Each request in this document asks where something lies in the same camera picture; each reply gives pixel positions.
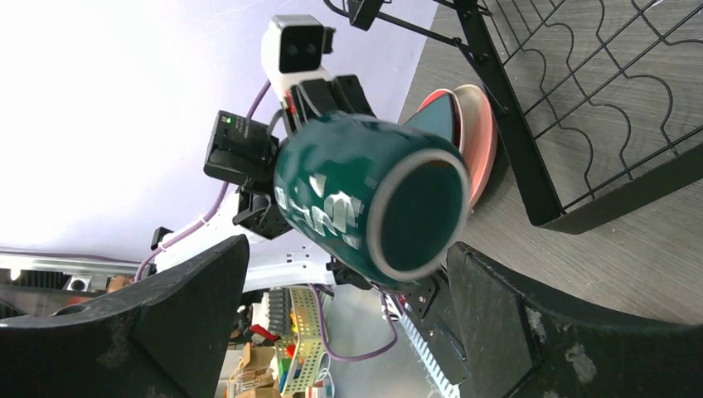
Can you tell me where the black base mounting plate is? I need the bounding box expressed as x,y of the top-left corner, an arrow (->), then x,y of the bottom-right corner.
398,269 -> 476,398

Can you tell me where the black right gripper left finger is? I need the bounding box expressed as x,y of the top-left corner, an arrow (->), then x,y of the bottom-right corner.
1,235 -> 250,397

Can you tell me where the red round plate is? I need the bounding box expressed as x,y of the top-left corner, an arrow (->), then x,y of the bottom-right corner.
418,88 -> 457,114

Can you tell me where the pink round plate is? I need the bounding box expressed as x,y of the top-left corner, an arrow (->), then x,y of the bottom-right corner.
453,84 -> 498,208

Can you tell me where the teal square plate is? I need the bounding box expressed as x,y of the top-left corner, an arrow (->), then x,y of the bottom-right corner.
404,98 -> 463,149

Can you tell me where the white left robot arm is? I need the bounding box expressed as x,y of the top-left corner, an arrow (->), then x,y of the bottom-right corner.
156,75 -> 463,291

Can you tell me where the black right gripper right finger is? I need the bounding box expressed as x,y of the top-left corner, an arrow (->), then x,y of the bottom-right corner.
447,242 -> 702,397

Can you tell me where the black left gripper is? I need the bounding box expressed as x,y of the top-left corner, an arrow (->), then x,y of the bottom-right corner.
204,75 -> 381,240

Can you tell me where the dark green mug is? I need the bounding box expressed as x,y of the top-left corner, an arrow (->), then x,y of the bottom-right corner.
274,112 -> 471,289

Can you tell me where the black wire dish rack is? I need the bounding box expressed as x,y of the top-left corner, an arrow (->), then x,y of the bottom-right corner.
327,1 -> 702,235

